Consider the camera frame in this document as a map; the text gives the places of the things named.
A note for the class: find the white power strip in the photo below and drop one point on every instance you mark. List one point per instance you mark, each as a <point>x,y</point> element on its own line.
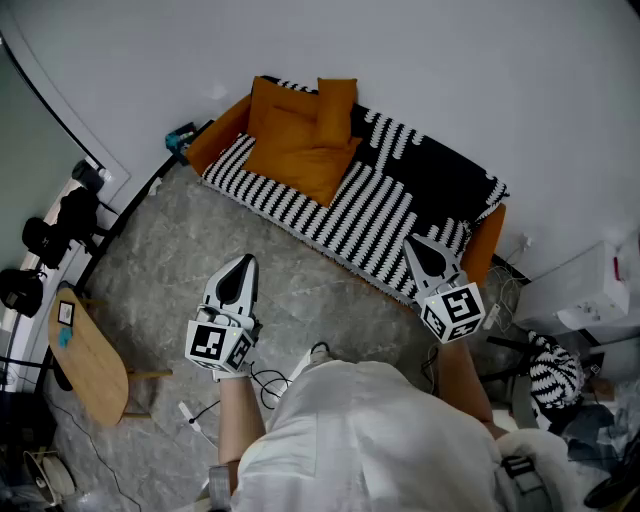
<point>491,316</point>

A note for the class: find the person's right forearm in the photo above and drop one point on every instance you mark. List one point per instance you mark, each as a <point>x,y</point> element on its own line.
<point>462,385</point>

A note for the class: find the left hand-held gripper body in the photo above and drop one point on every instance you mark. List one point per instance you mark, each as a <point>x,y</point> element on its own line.
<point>210,342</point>

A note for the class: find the dark fabric pile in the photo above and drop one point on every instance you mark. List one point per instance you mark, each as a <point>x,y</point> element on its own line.
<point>595,430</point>

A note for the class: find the orange sofa with striped cover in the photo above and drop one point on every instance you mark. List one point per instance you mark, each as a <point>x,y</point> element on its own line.
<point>375,220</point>

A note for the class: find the black white card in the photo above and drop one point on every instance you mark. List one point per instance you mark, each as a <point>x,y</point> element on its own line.
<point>66,314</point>

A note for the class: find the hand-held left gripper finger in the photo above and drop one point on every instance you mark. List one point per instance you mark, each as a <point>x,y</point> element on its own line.
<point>212,295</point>
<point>255,285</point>

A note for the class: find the oval wooden side table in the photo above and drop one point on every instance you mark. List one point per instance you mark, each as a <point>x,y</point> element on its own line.
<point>90,370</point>

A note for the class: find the black-and-white patterned cloth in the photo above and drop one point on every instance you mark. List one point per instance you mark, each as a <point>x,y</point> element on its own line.
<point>555,375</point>

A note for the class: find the white wall plug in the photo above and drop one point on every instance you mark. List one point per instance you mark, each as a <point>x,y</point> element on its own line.
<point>525,242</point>

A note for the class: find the black cabinet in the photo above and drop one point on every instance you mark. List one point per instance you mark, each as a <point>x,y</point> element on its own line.
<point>25,420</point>

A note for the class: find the person's white shirt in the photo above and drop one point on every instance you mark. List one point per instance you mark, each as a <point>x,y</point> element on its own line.
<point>360,440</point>

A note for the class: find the white appliance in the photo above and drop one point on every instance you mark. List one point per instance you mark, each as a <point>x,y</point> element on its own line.
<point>570,285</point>

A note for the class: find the standing fan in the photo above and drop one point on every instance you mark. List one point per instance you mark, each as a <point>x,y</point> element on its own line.
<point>55,480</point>

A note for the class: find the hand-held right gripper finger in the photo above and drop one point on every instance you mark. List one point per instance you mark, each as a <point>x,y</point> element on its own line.
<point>419,282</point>
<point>450,264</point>

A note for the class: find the person's white shoe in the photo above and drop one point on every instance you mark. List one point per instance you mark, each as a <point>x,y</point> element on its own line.
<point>312,357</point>

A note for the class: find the black metal chair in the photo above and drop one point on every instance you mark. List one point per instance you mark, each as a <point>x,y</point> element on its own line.
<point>510,345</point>

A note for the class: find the teal box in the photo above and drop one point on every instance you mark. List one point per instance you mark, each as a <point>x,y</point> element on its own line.
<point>180,137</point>

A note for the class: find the person's left forearm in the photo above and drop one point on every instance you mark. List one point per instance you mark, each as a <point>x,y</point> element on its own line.
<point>240,425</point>

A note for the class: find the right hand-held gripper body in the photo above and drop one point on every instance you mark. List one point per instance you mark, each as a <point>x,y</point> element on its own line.
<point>457,307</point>

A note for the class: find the white red plastic bag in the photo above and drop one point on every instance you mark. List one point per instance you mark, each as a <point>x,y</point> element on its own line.
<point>627,265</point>

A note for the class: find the small black bag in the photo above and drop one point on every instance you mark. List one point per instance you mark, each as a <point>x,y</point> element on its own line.
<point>89,176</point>

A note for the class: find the small blue item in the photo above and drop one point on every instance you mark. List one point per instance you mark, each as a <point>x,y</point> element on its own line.
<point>65,338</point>

